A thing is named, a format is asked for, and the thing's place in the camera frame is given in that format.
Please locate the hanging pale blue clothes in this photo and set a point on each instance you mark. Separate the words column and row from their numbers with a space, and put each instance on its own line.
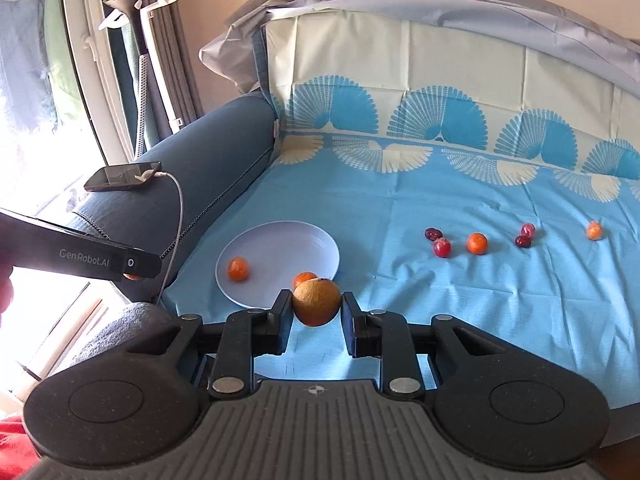
column 20, row 50

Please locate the red fruit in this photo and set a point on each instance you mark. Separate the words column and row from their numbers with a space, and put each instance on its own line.
column 528, row 230
column 442, row 247

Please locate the light blue round plate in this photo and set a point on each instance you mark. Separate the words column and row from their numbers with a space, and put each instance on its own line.
column 280, row 250

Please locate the dark red date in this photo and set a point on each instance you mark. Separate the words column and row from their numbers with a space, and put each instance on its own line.
column 433, row 234
column 523, row 242

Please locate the small orange mandarin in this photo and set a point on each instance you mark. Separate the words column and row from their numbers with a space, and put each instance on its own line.
column 238, row 268
column 477, row 243
column 594, row 230
column 304, row 278

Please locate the red cloth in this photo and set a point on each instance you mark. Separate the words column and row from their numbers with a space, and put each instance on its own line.
column 12, row 445

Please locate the dark grey curtain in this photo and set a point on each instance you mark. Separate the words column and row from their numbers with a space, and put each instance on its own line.
column 186, row 60

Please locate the grey fabric cover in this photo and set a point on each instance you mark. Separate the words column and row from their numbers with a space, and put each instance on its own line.
column 450, row 5

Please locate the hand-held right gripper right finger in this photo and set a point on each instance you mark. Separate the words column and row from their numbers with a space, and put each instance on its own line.
column 348, row 310

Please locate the blue fan-print cloth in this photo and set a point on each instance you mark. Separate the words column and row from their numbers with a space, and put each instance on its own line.
column 450, row 185

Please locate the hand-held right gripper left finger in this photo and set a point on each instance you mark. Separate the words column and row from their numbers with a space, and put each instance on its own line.
column 285, row 307

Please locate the black smartphone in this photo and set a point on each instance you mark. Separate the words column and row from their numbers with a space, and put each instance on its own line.
column 122, row 176

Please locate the white window frame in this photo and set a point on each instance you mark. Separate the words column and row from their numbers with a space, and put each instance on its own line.
column 95, row 60

